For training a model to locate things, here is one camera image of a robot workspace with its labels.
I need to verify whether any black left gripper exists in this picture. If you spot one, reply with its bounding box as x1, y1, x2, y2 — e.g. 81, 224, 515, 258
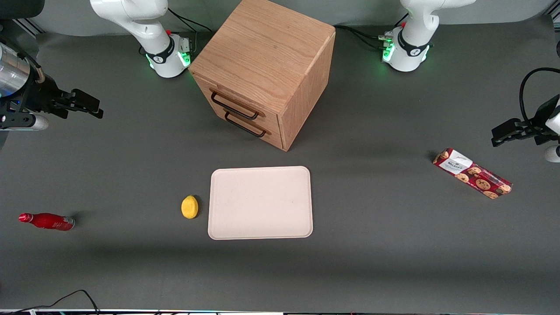
491, 94, 560, 147

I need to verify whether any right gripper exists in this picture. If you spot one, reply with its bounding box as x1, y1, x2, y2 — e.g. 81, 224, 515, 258
0, 81, 105, 130

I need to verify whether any wooden drawer cabinet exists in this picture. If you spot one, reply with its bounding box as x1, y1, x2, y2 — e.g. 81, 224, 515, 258
188, 0, 336, 152

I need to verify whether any red cookie box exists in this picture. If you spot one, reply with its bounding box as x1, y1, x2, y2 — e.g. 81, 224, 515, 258
433, 148, 513, 200

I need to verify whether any red bottle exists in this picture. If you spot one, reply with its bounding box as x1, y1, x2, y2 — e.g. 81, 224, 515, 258
18, 213, 76, 231

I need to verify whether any yellow lemon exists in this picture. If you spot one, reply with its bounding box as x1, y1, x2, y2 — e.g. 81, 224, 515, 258
181, 195, 199, 219

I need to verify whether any beige plastic tray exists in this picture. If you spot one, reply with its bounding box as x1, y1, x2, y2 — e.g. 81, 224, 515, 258
208, 166, 314, 241

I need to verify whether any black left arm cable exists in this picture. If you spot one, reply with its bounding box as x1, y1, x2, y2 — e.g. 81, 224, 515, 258
519, 67, 560, 127

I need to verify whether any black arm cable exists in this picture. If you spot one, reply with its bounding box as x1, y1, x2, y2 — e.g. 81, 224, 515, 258
519, 67, 560, 127
0, 37, 46, 84

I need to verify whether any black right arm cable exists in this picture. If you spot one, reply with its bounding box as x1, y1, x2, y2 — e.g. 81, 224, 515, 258
0, 37, 46, 84

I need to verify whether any aluminium frame rail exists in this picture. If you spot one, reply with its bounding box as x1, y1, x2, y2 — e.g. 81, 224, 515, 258
0, 17, 46, 36

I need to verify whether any black right base cable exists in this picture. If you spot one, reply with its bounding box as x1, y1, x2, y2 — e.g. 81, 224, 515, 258
167, 7, 213, 42

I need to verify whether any black base cable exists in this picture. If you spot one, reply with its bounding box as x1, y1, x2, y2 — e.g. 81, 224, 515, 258
167, 7, 213, 42
334, 13, 410, 49

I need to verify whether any black left base cable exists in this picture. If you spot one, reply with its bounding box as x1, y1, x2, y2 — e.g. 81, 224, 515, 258
334, 13, 410, 49

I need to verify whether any black cable at table edge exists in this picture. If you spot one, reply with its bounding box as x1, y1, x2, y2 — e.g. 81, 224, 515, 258
0, 289, 100, 315

